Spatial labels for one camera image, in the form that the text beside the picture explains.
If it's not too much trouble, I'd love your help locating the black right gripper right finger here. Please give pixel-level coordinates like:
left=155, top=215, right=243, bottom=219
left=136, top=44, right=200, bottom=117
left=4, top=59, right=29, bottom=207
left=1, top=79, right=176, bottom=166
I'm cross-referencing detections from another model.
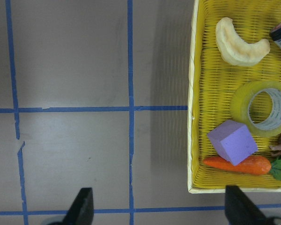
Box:
left=225, top=185, right=269, bottom=225

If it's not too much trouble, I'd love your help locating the orange toy carrot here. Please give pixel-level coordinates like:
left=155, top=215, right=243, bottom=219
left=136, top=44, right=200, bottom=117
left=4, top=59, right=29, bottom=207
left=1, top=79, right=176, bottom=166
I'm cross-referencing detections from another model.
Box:
left=203, top=155, right=272, bottom=176

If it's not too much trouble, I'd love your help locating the yellow woven tray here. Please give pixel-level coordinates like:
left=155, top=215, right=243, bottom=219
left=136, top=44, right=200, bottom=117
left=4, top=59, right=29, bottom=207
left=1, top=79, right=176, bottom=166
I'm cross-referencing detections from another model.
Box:
left=187, top=0, right=281, bottom=194

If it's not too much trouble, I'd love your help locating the yellow packing tape roll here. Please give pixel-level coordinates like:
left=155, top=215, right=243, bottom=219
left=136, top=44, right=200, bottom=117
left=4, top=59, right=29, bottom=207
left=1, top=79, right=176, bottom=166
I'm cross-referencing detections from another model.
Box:
left=230, top=81, right=281, bottom=137

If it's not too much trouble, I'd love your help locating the purple foam cube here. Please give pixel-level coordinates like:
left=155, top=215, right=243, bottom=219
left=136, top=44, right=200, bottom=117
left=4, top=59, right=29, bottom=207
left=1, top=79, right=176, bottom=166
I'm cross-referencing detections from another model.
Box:
left=207, top=120, right=258, bottom=166

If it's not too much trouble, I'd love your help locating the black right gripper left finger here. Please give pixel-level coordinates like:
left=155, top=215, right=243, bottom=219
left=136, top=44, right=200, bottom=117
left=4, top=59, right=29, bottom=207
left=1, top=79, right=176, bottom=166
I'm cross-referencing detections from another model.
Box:
left=61, top=187, right=94, bottom=225

